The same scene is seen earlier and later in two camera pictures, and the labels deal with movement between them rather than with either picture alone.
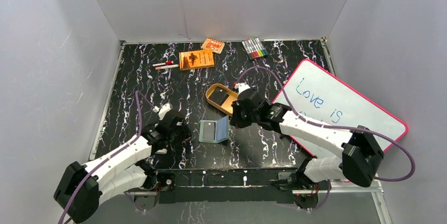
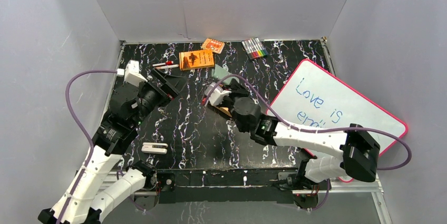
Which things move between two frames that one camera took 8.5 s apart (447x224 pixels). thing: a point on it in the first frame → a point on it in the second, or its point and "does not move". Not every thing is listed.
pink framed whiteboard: x=317 y=94 does not move
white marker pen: x=166 y=67 does not move
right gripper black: x=235 y=121 → x=237 y=90
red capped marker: x=169 y=62 does not move
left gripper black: x=180 y=130 → x=164 y=85
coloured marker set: x=254 y=48 does not move
